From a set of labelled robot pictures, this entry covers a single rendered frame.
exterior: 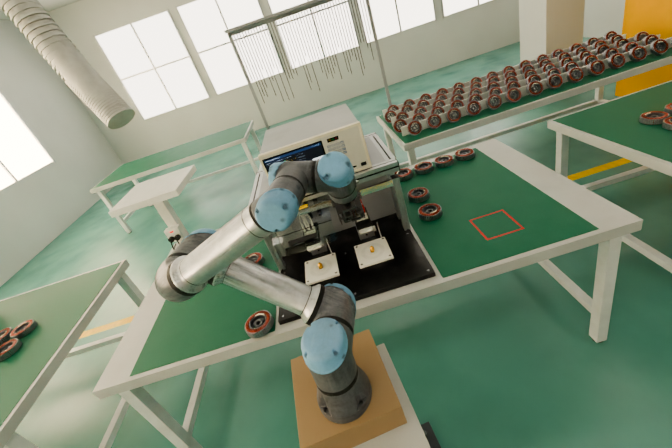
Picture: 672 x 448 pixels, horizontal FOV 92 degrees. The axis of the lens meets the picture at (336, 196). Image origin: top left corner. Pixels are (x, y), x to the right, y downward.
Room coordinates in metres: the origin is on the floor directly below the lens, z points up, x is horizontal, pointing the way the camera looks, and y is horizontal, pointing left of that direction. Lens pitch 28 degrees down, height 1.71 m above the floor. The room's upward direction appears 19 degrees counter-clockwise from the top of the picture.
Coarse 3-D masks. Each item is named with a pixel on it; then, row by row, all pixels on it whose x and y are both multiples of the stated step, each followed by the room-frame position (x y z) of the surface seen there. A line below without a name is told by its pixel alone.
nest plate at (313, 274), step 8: (328, 256) 1.22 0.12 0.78; (312, 264) 1.20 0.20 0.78; (328, 264) 1.16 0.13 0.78; (336, 264) 1.15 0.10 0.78; (312, 272) 1.15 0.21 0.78; (320, 272) 1.13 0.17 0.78; (328, 272) 1.11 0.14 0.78; (336, 272) 1.09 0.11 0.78; (312, 280) 1.10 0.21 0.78; (320, 280) 1.09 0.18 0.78
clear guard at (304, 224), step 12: (312, 204) 1.22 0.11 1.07; (324, 204) 1.19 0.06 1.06; (300, 216) 1.16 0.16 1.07; (312, 216) 1.13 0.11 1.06; (324, 216) 1.09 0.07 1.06; (288, 228) 1.10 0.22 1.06; (300, 228) 1.07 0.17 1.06; (312, 228) 1.05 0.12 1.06; (324, 228) 1.04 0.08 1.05; (276, 240) 1.06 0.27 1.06; (288, 240) 1.04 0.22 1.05; (312, 240) 1.02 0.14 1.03; (324, 240) 1.01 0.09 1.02; (276, 252) 1.03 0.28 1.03; (288, 252) 1.01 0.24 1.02
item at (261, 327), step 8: (256, 312) 1.02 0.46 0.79; (264, 312) 1.00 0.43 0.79; (248, 320) 0.99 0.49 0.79; (256, 320) 1.00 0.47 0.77; (264, 320) 0.99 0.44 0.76; (272, 320) 0.97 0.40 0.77; (248, 328) 0.95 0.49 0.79; (256, 328) 0.94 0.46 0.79; (264, 328) 0.92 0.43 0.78; (256, 336) 0.92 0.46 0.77
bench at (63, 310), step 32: (64, 288) 1.85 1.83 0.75; (96, 288) 1.71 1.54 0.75; (128, 288) 1.88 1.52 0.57; (0, 320) 1.73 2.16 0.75; (64, 320) 1.49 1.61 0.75; (32, 352) 1.31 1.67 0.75; (64, 352) 1.27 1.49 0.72; (0, 384) 1.16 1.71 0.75; (32, 384) 1.10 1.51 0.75; (0, 416) 0.98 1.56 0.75
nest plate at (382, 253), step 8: (376, 240) 1.21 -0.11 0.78; (384, 240) 1.19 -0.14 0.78; (360, 248) 1.20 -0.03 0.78; (368, 248) 1.18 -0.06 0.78; (376, 248) 1.16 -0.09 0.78; (384, 248) 1.14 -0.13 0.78; (360, 256) 1.14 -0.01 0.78; (368, 256) 1.13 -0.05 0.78; (376, 256) 1.11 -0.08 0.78; (384, 256) 1.09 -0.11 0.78; (392, 256) 1.07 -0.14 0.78; (360, 264) 1.09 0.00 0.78; (368, 264) 1.08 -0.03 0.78
